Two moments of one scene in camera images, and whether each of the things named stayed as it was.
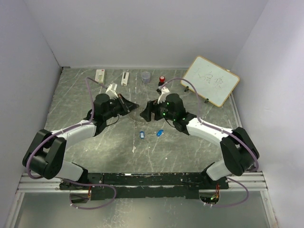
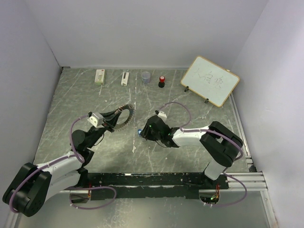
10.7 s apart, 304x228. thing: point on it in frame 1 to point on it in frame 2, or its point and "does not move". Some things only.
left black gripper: x=128 y=105 to x=111 y=118
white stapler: x=125 y=79 does not move
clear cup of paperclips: x=146 y=76 does not move
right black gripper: x=152 y=106 to x=145 y=133
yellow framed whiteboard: x=211 y=81 does not move
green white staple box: x=99 y=76 does not move
